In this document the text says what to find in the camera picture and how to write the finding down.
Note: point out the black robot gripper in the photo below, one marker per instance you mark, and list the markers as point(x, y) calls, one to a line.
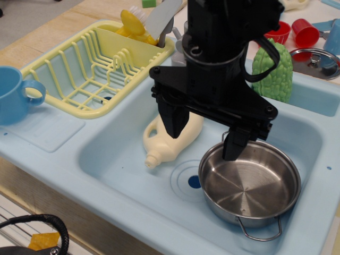
point(217, 91)

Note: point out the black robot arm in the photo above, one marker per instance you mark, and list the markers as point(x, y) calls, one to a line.
point(222, 29)

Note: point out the light blue plastic sink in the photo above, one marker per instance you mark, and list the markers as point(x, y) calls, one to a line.
point(91, 173)

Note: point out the stainless steel pot lid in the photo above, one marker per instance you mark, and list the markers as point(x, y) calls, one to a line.
point(317, 63)

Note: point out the yellow plastic drying rack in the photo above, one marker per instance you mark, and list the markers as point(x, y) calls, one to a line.
point(91, 72)

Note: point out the cream plastic detergent bottle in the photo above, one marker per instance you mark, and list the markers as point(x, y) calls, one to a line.
point(161, 147)

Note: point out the grey toy faucet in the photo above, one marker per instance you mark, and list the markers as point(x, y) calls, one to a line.
point(178, 59)

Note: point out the green bumpy plastic vegetable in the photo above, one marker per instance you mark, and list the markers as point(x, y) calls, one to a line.
point(278, 83)

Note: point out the red plastic cup left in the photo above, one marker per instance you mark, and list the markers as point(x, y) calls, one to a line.
point(281, 35)

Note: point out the red plastic cup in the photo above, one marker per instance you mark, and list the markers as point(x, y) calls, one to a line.
point(304, 33)
point(281, 35)

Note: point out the grey plastic spatula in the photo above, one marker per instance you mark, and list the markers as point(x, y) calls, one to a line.
point(160, 21)

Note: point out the yellow dish brush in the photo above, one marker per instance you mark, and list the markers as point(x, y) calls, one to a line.
point(133, 26)

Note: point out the red plastic cup right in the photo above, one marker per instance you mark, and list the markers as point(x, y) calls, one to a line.
point(304, 33)

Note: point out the green block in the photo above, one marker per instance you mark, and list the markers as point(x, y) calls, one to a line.
point(148, 3)

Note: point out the cream plastic toy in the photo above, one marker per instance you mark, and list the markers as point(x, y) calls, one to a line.
point(294, 4)

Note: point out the light blue plastic cup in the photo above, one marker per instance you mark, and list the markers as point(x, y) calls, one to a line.
point(332, 44)

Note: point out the light blue plastic utensil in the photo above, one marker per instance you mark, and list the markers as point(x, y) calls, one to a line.
point(324, 26)

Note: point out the blue plastic mug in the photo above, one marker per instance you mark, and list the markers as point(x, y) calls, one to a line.
point(15, 102)

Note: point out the yellow tape piece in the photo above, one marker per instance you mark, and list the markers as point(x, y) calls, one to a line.
point(43, 241)

